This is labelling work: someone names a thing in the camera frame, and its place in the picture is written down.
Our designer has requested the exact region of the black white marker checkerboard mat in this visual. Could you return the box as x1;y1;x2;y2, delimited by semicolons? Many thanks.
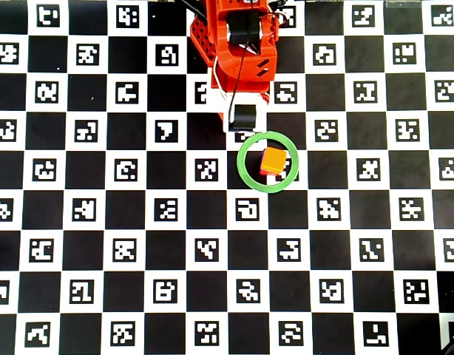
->
0;0;454;355

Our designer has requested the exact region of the green flat ring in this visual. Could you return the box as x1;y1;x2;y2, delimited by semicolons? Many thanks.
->
236;131;300;195

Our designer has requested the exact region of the orange cube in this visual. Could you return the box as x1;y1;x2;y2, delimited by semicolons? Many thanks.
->
261;146;288;174

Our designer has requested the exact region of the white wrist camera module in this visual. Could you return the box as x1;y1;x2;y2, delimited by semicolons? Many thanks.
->
206;68;268;134

